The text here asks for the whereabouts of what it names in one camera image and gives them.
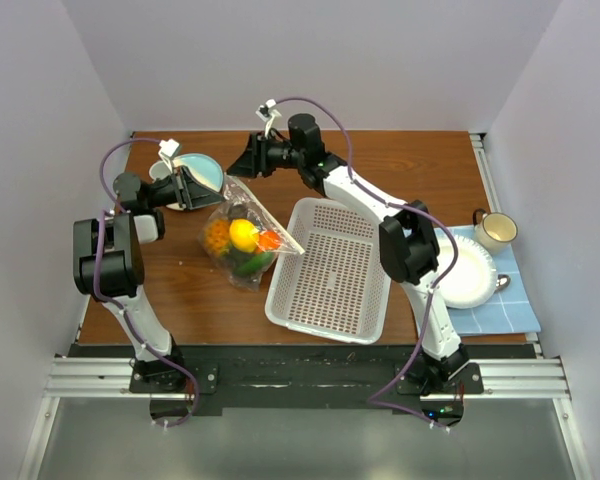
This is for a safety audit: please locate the white paper plate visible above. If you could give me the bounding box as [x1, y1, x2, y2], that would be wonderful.
[439, 234, 497, 309]

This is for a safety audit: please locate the cream and blue plate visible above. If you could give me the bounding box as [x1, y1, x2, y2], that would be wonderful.
[158, 153, 224, 211]

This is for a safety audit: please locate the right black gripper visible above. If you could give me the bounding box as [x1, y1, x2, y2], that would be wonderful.
[226, 132, 304, 180]

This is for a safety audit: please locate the clear zip top bag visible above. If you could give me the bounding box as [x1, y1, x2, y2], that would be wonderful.
[199, 175, 305, 291]

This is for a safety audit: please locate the metal spoon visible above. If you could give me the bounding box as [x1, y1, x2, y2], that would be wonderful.
[495, 274, 511, 292]

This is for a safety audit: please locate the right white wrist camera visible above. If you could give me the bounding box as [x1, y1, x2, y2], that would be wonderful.
[256, 99, 281, 138]

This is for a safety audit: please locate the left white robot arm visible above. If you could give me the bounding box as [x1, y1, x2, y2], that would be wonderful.
[73, 154, 224, 392]

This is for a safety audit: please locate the blue checked cloth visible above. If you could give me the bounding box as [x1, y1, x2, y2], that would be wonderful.
[434, 225, 541, 337]

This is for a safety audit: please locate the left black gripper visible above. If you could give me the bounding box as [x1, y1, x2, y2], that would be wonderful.
[145, 165, 225, 211]

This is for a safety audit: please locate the yellow fake lemon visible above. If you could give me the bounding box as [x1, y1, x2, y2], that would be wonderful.
[229, 219, 260, 253]

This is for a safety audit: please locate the white perforated plastic basket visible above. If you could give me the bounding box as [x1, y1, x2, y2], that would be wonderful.
[265, 198, 391, 345]

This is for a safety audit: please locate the green fake pepper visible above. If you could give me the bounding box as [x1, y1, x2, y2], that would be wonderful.
[233, 251, 276, 277]

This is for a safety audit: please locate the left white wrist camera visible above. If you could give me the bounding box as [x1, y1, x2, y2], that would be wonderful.
[158, 139, 181, 172]

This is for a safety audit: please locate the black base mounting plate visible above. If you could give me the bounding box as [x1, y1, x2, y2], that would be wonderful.
[128, 344, 537, 431]

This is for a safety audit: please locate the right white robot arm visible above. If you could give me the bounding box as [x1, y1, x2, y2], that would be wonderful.
[227, 113, 469, 393]

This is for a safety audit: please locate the aluminium frame rail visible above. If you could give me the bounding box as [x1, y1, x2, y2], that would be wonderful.
[44, 358, 568, 400]

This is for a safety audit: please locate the cream enamel mug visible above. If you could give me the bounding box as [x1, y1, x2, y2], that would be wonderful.
[472, 208, 518, 255]

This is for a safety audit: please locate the small grey cup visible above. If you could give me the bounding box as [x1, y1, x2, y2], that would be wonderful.
[149, 160, 173, 182]

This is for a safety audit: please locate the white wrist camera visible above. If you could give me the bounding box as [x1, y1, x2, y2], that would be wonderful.
[158, 139, 181, 172]
[256, 99, 281, 138]

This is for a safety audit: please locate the orange fake tomato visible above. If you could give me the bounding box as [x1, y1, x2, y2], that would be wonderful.
[257, 230, 282, 252]

